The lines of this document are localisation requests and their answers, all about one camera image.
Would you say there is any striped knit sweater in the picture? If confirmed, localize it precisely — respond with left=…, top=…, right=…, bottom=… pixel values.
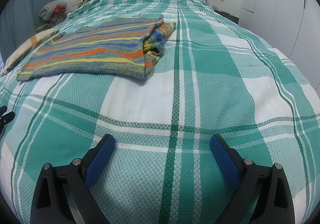
left=16, top=15, right=176, bottom=82

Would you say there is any pile of clothes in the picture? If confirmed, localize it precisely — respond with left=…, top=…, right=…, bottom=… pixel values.
left=36, top=0, right=67, bottom=33

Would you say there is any patterned throw pillow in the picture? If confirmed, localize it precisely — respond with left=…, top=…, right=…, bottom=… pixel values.
left=1, top=28, right=59, bottom=76

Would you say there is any blue curtain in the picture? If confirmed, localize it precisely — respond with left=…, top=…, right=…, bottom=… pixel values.
left=1, top=0, right=54, bottom=60

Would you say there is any green plaid bed blanket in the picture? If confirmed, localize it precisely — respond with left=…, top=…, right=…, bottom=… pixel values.
left=1, top=0, right=319, bottom=223

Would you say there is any dark bedside table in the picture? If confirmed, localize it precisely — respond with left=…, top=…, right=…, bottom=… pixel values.
left=213, top=6, right=239, bottom=24

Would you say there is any white wardrobe door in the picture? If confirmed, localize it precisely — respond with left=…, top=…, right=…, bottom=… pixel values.
left=239, top=0, right=319, bottom=87

